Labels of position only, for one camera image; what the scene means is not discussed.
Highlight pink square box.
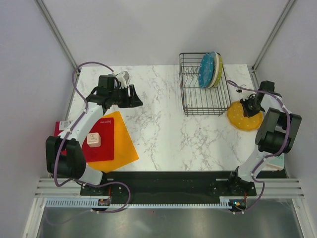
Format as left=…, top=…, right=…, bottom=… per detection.
left=86, top=132, right=101, bottom=148

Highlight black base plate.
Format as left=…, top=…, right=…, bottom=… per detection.
left=80, top=171, right=257, bottom=204

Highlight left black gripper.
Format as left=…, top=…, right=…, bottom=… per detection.
left=109, top=85, right=143, bottom=109

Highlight black wire dish rack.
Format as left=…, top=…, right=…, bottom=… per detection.
left=179, top=53, right=231, bottom=116

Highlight light blue cable duct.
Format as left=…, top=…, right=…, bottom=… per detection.
left=45, top=198, right=232, bottom=209

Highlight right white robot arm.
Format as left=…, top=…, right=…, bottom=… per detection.
left=226, top=81, right=302, bottom=195

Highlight green polka dot plate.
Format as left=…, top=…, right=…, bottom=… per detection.
left=213, top=53, right=223, bottom=87

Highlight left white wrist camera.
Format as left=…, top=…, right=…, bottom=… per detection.
left=113, top=71, right=130, bottom=87

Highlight orange translucent cutting board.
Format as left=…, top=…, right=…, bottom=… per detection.
left=88, top=112, right=139, bottom=173

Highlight magenta book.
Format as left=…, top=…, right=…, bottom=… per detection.
left=54, top=120, right=72, bottom=137

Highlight blue polka dot plate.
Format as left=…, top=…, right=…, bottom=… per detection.
left=198, top=52, right=216, bottom=88

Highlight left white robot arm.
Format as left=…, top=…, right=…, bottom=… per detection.
left=45, top=74, right=143, bottom=195

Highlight yellow polka dot plate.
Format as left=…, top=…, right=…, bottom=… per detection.
left=227, top=101, right=264, bottom=131

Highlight blue and cream plate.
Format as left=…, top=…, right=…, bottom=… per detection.
left=207, top=52, right=220, bottom=88

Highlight aluminium frame rail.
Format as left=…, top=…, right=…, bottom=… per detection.
left=34, top=177, right=84, bottom=198

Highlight red cutting board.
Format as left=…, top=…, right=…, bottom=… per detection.
left=82, top=118, right=114, bottom=163

